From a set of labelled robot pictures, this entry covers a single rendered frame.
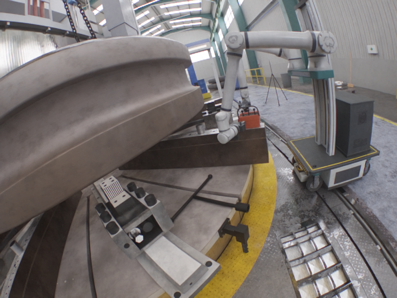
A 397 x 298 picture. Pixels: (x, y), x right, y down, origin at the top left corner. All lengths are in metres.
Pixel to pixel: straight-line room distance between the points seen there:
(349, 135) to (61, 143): 2.24
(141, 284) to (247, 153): 1.42
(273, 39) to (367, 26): 6.88
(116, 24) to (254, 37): 5.52
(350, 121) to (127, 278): 2.06
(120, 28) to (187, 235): 5.94
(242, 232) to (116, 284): 0.89
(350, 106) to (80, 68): 2.02
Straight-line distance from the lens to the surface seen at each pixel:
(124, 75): 1.45
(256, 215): 1.63
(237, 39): 1.11
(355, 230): 1.62
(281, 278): 1.30
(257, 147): 1.65
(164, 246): 1.03
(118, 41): 1.38
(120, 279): 1.26
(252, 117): 1.54
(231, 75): 1.27
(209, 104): 2.69
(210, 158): 1.80
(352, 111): 1.67
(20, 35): 4.78
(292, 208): 1.68
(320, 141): 2.01
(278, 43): 1.15
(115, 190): 1.07
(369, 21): 7.78
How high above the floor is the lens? 1.22
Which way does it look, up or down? 22 degrees down
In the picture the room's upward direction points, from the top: 17 degrees counter-clockwise
